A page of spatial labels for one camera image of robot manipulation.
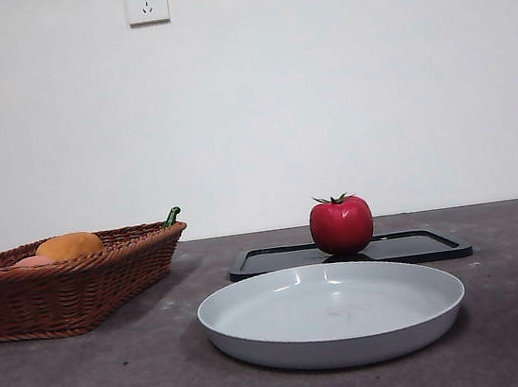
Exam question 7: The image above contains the red tomato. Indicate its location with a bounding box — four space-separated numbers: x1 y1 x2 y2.
306 188 378 259

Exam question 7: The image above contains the green pepper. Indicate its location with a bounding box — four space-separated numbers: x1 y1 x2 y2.
160 204 184 230

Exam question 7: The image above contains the white round plate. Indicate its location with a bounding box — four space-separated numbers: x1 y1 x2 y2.
192 244 474 386

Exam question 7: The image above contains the dark rectangular tray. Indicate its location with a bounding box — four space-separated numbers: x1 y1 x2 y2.
225 220 474 289

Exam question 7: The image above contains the brown wicker basket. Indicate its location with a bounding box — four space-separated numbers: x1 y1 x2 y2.
0 218 200 347

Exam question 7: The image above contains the pinkish brown egg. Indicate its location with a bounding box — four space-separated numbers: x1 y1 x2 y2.
11 252 59 271

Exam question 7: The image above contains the white wall socket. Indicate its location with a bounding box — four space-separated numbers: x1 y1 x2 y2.
126 0 172 28

